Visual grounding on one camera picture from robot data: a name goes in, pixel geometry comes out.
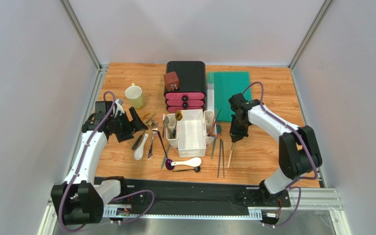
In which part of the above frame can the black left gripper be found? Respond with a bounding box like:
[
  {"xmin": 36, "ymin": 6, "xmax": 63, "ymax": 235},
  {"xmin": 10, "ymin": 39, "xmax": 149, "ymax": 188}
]
[{"xmin": 109, "ymin": 107, "xmax": 148, "ymax": 142}]

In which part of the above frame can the orange chopstick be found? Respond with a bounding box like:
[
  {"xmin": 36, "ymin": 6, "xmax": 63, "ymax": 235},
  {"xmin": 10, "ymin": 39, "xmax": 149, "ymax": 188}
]
[{"xmin": 208, "ymin": 110, "xmax": 217, "ymax": 137}]

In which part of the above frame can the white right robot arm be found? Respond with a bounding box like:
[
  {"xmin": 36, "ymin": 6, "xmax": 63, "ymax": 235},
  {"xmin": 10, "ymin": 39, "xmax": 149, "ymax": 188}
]
[{"xmin": 228, "ymin": 93, "xmax": 323, "ymax": 205}]

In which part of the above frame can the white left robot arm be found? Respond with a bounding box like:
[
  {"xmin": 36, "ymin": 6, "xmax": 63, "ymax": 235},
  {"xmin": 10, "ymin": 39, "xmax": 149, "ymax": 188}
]
[{"xmin": 50, "ymin": 99, "xmax": 147, "ymax": 226}]

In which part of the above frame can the teal plastic spoon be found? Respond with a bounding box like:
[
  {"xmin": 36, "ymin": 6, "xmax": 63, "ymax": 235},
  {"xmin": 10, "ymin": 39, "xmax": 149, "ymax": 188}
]
[{"xmin": 211, "ymin": 124, "xmax": 221, "ymax": 159}]

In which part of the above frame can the white ceramic spoon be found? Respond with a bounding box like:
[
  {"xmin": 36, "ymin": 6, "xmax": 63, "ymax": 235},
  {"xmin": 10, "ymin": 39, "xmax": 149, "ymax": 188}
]
[
  {"xmin": 170, "ymin": 157, "xmax": 202, "ymax": 167},
  {"xmin": 133, "ymin": 133, "xmax": 149, "ymax": 161}
]

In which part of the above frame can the large silver fork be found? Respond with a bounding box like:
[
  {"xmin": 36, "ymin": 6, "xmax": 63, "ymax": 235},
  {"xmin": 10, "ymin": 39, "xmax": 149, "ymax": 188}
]
[{"xmin": 148, "ymin": 121, "xmax": 159, "ymax": 160}]

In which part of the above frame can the yellow-green mug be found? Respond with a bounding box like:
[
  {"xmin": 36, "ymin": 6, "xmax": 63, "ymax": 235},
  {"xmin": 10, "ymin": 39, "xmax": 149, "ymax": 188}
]
[{"xmin": 125, "ymin": 83, "xmax": 144, "ymax": 109}]

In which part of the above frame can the small silver fork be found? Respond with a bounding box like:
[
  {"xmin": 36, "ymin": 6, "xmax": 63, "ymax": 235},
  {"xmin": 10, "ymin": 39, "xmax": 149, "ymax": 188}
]
[{"xmin": 162, "ymin": 114, "xmax": 166, "ymax": 138}]

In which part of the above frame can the white perforated utensil caddy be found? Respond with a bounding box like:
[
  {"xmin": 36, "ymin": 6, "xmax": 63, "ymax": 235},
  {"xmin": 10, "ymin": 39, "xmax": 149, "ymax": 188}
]
[{"xmin": 165, "ymin": 109, "xmax": 214, "ymax": 158}]

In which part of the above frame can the teal plastic knife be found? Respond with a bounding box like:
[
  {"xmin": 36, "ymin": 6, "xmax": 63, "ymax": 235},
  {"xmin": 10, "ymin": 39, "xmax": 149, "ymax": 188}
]
[{"xmin": 161, "ymin": 144, "xmax": 171, "ymax": 169}]

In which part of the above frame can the black small spoon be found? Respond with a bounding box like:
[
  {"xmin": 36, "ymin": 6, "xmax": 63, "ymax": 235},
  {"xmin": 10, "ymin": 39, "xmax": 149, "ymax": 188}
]
[{"xmin": 173, "ymin": 166, "xmax": 201, "ymax": 173}]

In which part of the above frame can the gold spoon in caddy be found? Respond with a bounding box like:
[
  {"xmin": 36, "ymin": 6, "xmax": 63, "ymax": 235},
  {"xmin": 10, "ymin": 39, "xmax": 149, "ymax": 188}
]
[{"xmin": 173, "ymin": 110, "xmax": 183, "ymax": 137}]

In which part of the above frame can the purple metal spoon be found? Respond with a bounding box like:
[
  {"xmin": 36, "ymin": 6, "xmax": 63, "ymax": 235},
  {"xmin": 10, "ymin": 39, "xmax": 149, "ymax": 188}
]
[{"xmin": 158, "ymin": 132, "xmax": 174, "ymax": 170}]

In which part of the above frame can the teal cutting mat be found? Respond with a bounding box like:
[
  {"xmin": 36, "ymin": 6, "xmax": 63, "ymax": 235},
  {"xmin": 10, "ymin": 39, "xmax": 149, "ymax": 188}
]
[{"xmin": 206, "ymin": 71, "xmax": 250, "ymax": 122}]

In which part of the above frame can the black and pink drawer box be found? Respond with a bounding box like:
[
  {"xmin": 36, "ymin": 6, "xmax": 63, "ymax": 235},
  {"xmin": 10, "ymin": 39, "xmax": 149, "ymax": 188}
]
[{"xmin": 164, "ymin": 61, "xmax": 207, "ymax": 113}]

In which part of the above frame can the brown relay block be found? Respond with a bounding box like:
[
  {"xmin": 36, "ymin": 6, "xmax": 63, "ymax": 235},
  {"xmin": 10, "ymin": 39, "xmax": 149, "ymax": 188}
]
[{"xmin": 164, "ymin": 71, "xmax": 180, "ymax": 91}]

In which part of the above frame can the black mounting rail base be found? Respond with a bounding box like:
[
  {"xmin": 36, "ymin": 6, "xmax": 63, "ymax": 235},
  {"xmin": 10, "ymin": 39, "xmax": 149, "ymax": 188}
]
[{"xmin": 117, "ymin": 179, "xmax": 291, "ymax": 216}]

